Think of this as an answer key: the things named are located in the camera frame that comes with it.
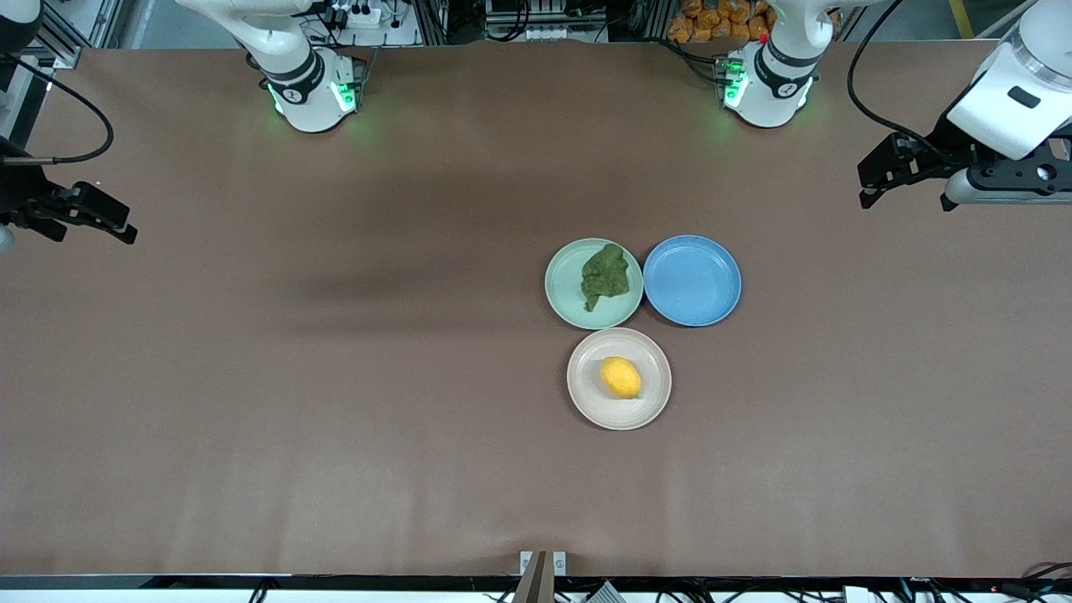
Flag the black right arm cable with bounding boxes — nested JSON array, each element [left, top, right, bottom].
[[0, 52, 116, 166]]

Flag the aluminium frame profile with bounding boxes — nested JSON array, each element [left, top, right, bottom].
[[35, 0, 126, 70]]

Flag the metal table edge bracket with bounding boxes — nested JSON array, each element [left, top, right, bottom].
[[519, 550, 568, 579]]

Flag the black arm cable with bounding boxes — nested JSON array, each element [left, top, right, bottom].
[[847, 0, 951, 158], [0, 52, 116, 166]]

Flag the brown wedge strip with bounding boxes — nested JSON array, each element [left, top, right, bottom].
[[512, 551, 556, 603]]

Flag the light green plate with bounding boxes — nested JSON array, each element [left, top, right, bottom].
[[544, 238, 645, 331]]

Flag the grey electronics rack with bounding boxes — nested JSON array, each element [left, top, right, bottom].
[[484, 0, 610, 43]]

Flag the white power strip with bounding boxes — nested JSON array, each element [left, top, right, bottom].
[[328, 0, 384, 31]]

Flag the orange snack bags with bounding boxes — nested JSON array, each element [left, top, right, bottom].
[[667, 0, 776, 44]]

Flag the green lettuce leaf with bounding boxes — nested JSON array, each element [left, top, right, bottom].
[[580, 243, 631, 313]]

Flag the beige plate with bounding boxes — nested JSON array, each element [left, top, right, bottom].
[[566, 327, 673, 431]]

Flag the white side shelf frame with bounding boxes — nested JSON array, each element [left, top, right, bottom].
[[0, 52, 53, 168]]

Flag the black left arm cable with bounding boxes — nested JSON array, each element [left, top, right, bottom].
[[847, 0, 951, 158]]

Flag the yellow lemon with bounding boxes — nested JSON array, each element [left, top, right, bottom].
[[600, 356, 643, 400]]

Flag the blue plate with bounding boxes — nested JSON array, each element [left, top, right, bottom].
[[642, 234, 743, 327]]

